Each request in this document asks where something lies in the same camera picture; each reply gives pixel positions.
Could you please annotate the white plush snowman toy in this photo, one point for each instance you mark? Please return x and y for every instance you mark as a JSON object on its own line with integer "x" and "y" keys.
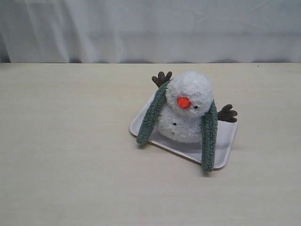
{"x": 188, "y": 99}

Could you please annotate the green fuzzy scarf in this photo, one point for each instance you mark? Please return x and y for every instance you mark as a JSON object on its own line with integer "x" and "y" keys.
{"x": 208, "y": 124}

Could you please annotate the white plastic tray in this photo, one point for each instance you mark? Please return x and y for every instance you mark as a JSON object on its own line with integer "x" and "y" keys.
{"x": 192, "y": 152}

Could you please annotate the white curtain backdrop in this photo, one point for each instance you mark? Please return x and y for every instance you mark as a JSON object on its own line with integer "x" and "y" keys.
{"x": 150, "y": 31}

